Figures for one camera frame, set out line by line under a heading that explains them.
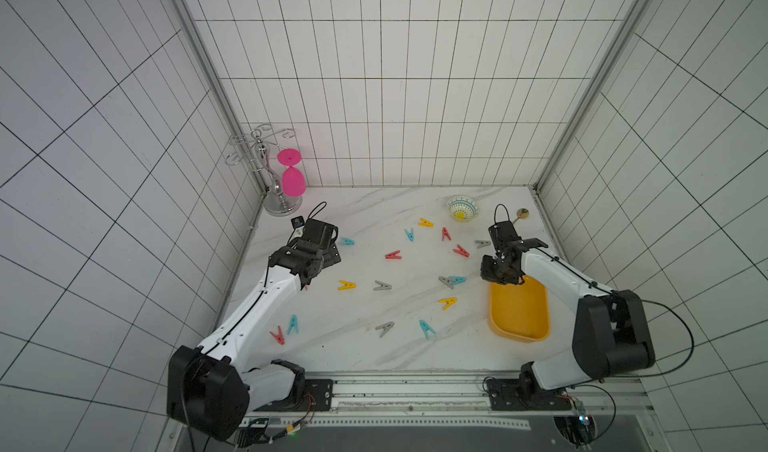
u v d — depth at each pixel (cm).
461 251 100
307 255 57
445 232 106
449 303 89
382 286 92
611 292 47
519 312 87
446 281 93
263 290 49
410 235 105
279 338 82
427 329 83
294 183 107
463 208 110
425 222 109
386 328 83
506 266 67
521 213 110
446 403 73
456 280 93
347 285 92
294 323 85
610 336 44
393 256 100
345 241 103
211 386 38
